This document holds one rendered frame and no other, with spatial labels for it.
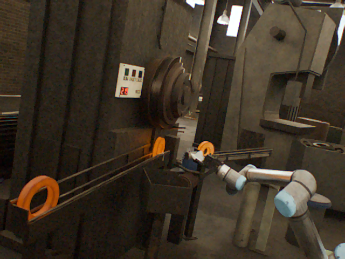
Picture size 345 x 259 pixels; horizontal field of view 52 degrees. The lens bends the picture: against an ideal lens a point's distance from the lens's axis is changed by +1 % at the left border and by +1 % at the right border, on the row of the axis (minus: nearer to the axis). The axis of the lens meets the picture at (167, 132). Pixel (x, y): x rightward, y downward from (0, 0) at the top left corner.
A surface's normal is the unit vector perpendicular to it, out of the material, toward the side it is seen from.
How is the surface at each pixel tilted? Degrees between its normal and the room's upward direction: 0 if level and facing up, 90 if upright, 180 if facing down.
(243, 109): 90
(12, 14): 90
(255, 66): 90
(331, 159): 90
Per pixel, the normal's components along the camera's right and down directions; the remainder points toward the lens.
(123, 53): 0.91, 0.22
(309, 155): -0.14, 0.14
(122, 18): -0.38, 0.08
